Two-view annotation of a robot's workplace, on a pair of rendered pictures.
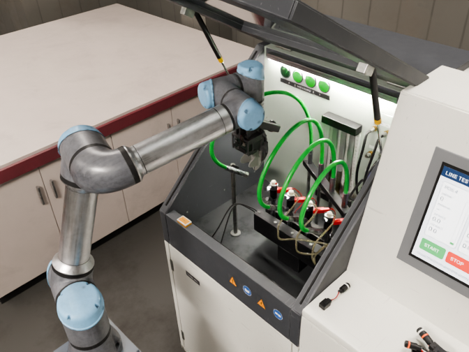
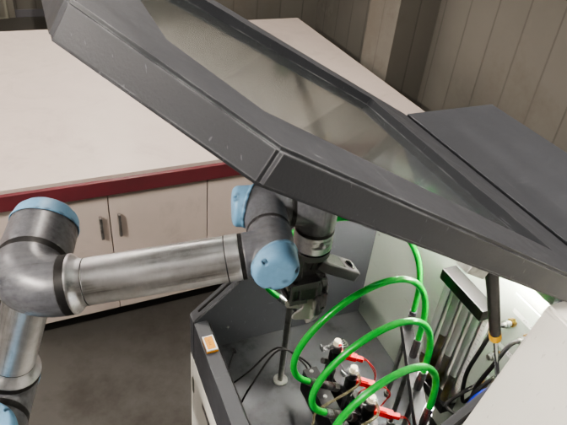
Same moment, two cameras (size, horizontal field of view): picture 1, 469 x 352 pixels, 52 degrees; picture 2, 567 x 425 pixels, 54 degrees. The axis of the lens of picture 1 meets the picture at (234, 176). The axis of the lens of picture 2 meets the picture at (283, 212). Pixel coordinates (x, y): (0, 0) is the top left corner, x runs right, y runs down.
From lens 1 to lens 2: 0.50 m
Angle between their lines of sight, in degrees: 13
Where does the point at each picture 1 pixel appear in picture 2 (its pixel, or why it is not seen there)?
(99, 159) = (20, 266)
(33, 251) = not seen: hidden behind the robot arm
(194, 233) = (213, 367)
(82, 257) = (15, 369)
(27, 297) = (60, 336)
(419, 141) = (552, 405)
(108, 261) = (164, 326)
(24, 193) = (82, 221)
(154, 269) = not seen: hidden behind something
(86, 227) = (23, 335)
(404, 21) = not seen: outside the picture
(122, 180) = (41, 308)
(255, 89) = (316, 217)
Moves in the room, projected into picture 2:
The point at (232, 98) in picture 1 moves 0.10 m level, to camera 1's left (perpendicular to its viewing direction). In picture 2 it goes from (259, 229) to (202, 212)
